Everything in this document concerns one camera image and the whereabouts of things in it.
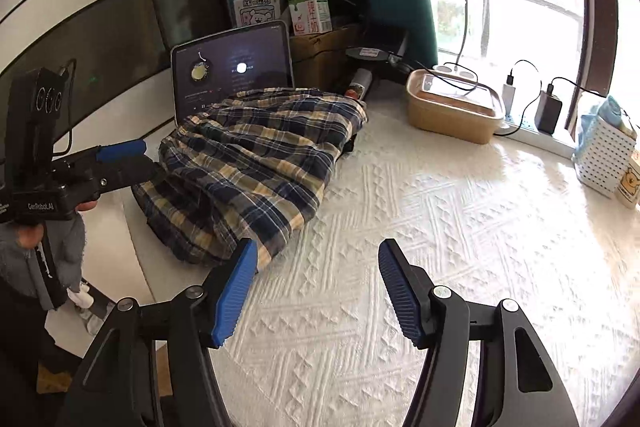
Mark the person's left hand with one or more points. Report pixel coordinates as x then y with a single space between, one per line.
30 237

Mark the white bear print box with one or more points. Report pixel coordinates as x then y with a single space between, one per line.
257 12

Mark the white charger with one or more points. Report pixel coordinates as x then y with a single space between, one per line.
510 99

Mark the white green milk carton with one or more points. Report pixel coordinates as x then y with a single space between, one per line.
310 12

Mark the grey tablet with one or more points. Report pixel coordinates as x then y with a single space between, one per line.
225 72

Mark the cardboard box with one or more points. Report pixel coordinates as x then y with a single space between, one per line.
320 57

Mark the beige lunch box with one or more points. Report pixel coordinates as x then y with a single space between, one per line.
450 117

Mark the plaid flannel shirt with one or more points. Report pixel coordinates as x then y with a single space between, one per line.
250 167

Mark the white power strip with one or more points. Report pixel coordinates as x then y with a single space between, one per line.
530 137

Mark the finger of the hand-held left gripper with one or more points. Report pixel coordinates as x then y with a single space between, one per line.
122 150
130 172

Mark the white perforated basket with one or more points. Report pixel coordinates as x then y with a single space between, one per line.
605 157

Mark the black flat gadget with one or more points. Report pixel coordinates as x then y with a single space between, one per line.
370 53

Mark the cream bear mug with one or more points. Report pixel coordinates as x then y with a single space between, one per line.
630 182

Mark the black spray can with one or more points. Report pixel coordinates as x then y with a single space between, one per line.
360 82

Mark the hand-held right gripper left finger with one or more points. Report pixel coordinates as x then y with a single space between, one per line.
235 292

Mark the light blue packet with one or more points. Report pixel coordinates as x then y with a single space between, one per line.
607 112

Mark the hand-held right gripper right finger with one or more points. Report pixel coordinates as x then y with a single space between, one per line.
400 297

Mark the dark window frame post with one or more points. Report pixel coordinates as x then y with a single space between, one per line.
597 7

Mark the person's left forearm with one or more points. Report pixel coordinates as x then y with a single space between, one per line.
50 267

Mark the black charger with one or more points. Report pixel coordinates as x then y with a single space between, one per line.
548 112

